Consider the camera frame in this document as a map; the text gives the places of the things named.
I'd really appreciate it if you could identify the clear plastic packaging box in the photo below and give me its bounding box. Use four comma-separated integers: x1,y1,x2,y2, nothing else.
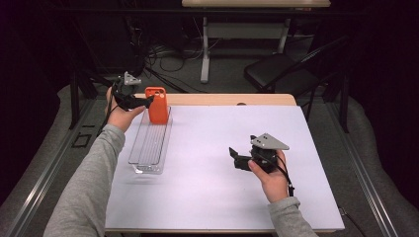
127,106,174,176

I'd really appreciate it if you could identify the white table mat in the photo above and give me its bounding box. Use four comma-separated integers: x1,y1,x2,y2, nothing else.
105,105,346,231

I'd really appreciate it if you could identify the bundle of floor cables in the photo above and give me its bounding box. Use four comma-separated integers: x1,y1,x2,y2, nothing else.
125,16,211,95

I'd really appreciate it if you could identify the orange phone case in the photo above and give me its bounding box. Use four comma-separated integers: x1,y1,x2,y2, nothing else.
144,86,170,125

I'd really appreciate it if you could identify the person's right hand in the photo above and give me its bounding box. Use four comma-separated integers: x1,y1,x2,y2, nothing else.
247,149,291,204

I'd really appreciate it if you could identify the white-legged wooden desk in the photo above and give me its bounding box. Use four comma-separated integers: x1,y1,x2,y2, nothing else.
181,0,332,84

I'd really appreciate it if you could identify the black metal stand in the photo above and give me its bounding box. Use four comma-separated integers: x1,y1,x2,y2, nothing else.
324,73,350,134
68,70,129,130

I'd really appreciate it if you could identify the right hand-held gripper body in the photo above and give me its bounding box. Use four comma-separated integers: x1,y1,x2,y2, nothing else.
233,132,291,175

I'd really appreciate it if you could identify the person's left hand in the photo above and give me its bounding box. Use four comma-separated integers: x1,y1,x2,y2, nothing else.
105,87,146,132

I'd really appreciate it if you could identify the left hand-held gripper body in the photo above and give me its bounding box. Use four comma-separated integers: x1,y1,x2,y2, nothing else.
112,71,143,112

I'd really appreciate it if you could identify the right hand-held gripper cable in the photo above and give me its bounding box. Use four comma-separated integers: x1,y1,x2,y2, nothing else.
260,154,295,198

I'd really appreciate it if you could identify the aluminium floor rail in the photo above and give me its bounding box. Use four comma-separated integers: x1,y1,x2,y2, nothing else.
325,102,399,237
3,98,97,237

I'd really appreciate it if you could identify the hand-held gripper cable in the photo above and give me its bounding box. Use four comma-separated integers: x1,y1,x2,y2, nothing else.
260,154,295,198
97,82,122,136

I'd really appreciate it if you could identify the black folding chair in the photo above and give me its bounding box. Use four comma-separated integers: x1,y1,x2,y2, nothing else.
243,35,350,98

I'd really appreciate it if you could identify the left hand-held gripper cable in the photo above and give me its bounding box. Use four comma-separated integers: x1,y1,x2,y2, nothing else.
97,82,122,136

